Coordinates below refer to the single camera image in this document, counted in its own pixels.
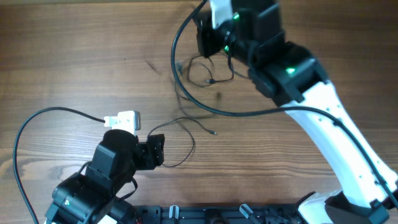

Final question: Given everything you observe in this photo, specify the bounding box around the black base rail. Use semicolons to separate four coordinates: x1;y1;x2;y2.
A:
105;198;315;224

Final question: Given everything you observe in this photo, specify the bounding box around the left camera cable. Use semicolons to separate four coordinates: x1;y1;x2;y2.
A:
12;106;106;224

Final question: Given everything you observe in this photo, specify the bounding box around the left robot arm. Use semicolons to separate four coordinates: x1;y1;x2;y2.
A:
45;129;165;223

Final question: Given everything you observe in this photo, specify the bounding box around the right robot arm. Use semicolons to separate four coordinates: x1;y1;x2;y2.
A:
194;1;397;223

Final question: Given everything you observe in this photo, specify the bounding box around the camera cable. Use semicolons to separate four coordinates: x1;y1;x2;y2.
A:
170;0;398;209
12;106;106;224

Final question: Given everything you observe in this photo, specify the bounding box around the black micro USB cable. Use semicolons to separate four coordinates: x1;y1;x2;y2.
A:
146;116;218;169

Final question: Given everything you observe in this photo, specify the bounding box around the right camera cable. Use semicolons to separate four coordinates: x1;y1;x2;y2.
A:
170;0;398;209

